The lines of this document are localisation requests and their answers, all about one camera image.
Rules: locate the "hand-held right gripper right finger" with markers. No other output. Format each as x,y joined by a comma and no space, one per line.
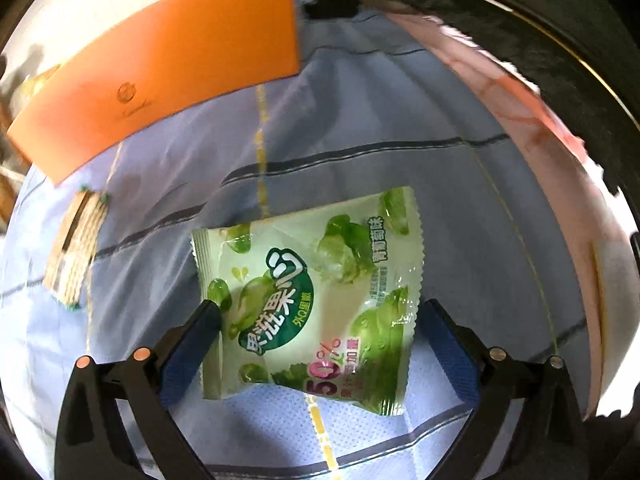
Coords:
450,350

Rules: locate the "orange cardboard box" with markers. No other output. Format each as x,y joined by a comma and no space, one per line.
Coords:
190,55

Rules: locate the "cracker packet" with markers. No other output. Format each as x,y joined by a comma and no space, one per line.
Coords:
75,250

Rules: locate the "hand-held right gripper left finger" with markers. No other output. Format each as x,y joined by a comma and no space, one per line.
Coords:
185,355

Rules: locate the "green fruit jelly packet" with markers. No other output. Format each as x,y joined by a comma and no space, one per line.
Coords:
310,300

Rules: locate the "blue plaid cloth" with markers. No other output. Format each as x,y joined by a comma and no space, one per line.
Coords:
350,125

